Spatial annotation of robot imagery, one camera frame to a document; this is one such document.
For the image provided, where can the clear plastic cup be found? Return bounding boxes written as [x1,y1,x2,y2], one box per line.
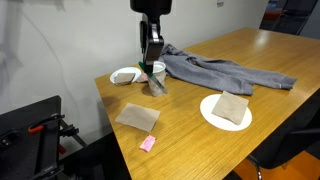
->
[146,60,167,98]

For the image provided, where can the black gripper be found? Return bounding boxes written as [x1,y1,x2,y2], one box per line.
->
[129,0,173,66]

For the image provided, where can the black orange-handled clamp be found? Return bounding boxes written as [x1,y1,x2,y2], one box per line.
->
[27,113,66,135]
[57,119,88,155]

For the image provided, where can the small white paper plate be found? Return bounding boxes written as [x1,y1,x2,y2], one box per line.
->
[109,66,143,86]

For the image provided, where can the dark background chair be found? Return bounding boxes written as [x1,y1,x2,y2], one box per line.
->
[271,0,319,36]

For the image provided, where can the black office chair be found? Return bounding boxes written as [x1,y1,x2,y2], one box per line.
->
[246,89,320,180]

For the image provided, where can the folded brown paper napkin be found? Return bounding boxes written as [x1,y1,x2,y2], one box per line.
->
[211,90,250,126]
[113,72,136,86]

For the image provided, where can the black perforated robot table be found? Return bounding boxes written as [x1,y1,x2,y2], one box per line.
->
[0,95,65,180]

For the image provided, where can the large white paper plate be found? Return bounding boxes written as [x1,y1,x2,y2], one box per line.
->
[199,93,253,132]

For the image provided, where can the grey hooded sweatshirt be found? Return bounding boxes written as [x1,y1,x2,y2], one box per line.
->
[159,43,298,96]

